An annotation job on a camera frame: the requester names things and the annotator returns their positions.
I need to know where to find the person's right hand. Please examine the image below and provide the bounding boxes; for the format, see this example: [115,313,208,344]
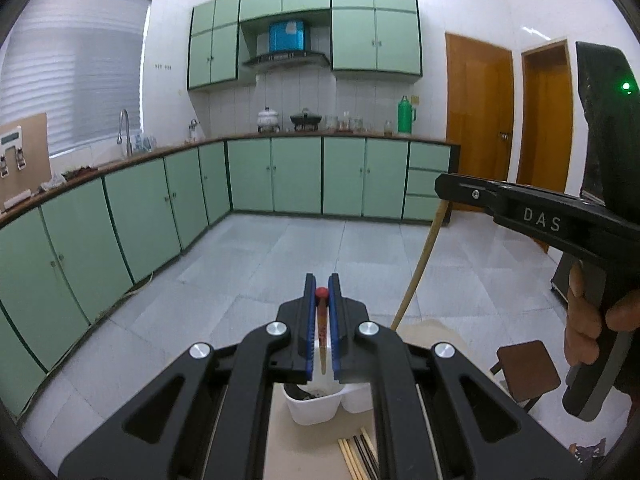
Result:
[564,262,640,366]

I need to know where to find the black wok on stove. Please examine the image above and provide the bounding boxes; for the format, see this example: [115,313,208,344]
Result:
[290,108,322,131]

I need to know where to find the green thermos flask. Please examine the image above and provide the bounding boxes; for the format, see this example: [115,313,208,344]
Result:
[397,96,416,134]

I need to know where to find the light bamboo chopstick on table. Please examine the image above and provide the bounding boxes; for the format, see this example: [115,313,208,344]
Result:
[337,439,368,480]

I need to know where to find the white cooking pot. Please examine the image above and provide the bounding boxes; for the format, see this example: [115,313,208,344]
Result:
[257,107,280,133]

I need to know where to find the red chopstick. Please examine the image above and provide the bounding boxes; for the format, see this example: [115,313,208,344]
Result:
[316,287,329,374]

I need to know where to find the brown wooden stool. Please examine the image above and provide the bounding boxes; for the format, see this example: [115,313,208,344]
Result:
[489,340,561,412]

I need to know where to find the green kitchen cabinets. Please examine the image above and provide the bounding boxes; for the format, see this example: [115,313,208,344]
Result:
[186,0,423,90]
[1,136,460,415]

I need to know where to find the white double utensil holder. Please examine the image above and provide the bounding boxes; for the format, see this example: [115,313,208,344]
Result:
[282,339,374,427]

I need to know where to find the brown wooden door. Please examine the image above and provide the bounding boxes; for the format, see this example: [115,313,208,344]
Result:
[514,38,576,254]
[445,32,514,181]

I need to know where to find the cardboard box with print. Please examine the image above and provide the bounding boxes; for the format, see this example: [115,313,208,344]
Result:
[0,113,52,210]

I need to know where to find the black chopstick on table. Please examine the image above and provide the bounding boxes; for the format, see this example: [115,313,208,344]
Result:
[352,427,380,480]

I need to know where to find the chrome kitchen faucet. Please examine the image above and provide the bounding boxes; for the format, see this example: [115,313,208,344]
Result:
[116,108,132,158]

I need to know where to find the window with white blinds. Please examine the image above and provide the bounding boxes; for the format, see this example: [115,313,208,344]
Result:
[1,0,151,155]

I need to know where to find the green lower kitchen cabinets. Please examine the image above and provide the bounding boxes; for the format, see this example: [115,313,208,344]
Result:
[1,136,460,415]

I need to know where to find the green upper kitchen cabinets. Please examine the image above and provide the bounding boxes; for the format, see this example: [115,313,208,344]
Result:
[186,0,423,90]

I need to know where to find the black range hood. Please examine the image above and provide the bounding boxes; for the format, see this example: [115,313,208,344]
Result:
[243,50,330,73]

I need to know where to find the plain bamboo chopstick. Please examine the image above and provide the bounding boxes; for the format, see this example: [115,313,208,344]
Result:
[390,200,449,330]

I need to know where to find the blue box on hood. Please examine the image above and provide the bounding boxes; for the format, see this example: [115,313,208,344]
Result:
[268,20,310,53]

